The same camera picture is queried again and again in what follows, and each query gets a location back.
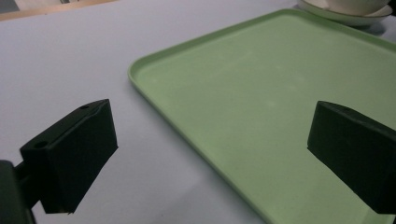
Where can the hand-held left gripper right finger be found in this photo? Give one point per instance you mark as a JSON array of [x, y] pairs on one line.
[[355, 146]]

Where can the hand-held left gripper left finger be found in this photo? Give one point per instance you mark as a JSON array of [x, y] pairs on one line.
[[74, 155]]

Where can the green plastic tray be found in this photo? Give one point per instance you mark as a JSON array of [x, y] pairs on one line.
[[267, 102]]

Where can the white bowl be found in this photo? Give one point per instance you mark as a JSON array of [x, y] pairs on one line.
[[345, 17], [351, 6]]

